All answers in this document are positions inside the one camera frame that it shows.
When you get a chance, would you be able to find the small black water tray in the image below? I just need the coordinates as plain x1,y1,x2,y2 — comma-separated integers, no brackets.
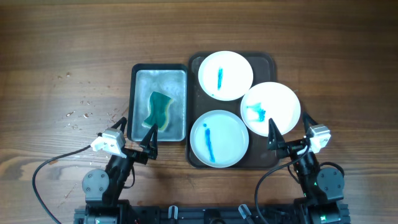
127,63,187,142

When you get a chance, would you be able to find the black cable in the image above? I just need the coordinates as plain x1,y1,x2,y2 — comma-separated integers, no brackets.
32,144,93,224
254,146,312,224

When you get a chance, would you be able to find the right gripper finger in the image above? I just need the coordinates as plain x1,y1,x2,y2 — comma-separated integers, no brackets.
267,118,285,150
302,111,318,136

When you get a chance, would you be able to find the right black cable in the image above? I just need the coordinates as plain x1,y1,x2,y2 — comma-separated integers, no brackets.
254,146,312,224

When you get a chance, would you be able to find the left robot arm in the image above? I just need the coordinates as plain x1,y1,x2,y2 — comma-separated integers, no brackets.
73,117,158,224

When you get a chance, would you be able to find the left black cable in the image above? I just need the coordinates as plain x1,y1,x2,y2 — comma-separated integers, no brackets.
32,144,93,224

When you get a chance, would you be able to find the white stained plate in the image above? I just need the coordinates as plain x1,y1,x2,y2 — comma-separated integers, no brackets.
240,82,301,137
198,51,254,101
190,110,249,168

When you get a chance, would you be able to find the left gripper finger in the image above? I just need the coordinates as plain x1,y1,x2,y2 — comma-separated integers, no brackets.
139,124,158,160
111,117,127,133

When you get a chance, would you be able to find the dark brown serving tray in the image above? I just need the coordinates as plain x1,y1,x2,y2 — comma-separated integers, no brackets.
185,52,279,170

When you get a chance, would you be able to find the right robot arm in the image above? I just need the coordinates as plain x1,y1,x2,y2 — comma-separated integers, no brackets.
267,113,351,223

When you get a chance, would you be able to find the green yellow sponge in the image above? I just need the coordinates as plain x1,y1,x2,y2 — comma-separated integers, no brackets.
142,91,174,131

